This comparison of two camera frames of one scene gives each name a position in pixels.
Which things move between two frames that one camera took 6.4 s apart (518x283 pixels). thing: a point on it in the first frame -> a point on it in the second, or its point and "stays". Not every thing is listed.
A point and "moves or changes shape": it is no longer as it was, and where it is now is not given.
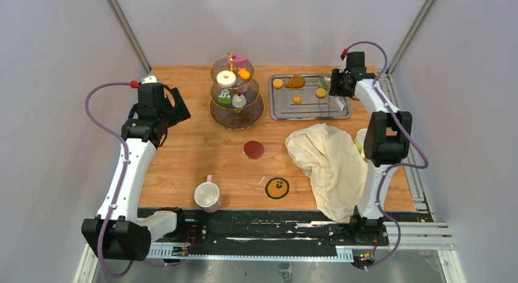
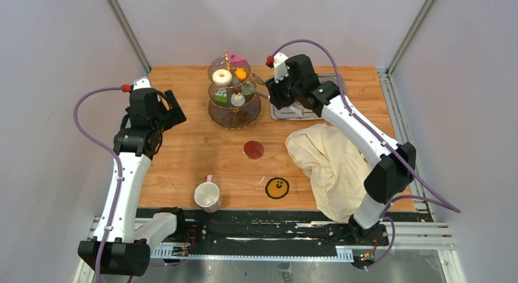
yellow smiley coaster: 277,187 stays
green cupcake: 322,85 moves or changes shape
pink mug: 207,195 stays
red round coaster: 254,149 stays
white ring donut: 226,78 moves or changes shape
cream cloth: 335,165 stays
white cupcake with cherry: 239,101 stays
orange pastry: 244,73 moves or changes shape
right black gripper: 336,74 -> 273,90
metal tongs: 338,101 moves or changes shape
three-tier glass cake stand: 235,103 stays
